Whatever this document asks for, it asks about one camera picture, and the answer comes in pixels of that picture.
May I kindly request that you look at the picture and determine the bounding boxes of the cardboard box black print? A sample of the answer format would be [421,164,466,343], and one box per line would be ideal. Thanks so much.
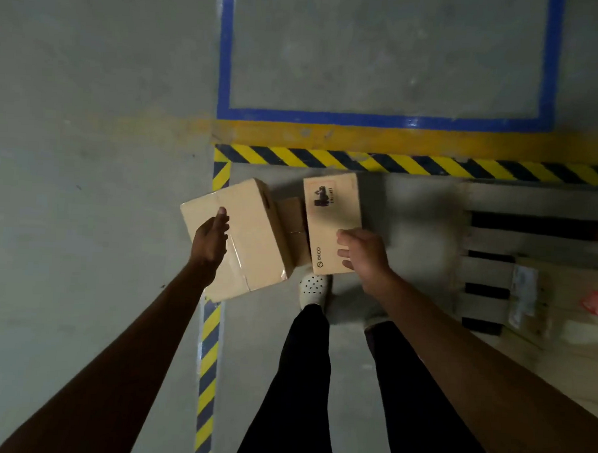
[298,170,365,278]

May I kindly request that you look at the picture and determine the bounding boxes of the person's right forearm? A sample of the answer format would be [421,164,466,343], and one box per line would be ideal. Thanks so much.
[363,274,598,453]

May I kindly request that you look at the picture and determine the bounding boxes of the white perforated left shoe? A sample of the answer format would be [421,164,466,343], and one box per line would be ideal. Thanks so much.
[297,271,331,313]

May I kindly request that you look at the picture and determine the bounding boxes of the yellow black hazard tape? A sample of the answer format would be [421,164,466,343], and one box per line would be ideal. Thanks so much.
[193,160,232,453]
[213,143,598,187]

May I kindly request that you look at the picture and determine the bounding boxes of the person's right hand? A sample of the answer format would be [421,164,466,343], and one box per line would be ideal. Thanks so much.
[333,227,396,298]

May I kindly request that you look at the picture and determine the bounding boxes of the cardboard box red label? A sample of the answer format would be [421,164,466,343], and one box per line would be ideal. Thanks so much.
[504,255,598,346]

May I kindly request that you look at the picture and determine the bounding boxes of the blue floor tape line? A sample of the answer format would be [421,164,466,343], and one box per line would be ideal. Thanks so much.
[215,0,566,136]

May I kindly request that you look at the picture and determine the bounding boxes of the black trousers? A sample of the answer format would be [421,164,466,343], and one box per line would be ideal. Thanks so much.
[232,300,497,453]

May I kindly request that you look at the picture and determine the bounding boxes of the wooden pallet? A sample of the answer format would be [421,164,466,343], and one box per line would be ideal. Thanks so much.
[447,179,598,411]

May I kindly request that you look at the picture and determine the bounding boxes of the person's left forearm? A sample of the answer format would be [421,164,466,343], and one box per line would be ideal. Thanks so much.
[0,255,214,453]

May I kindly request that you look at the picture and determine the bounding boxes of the person's left hand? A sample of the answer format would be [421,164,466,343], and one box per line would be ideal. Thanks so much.
[186,205,231,281]

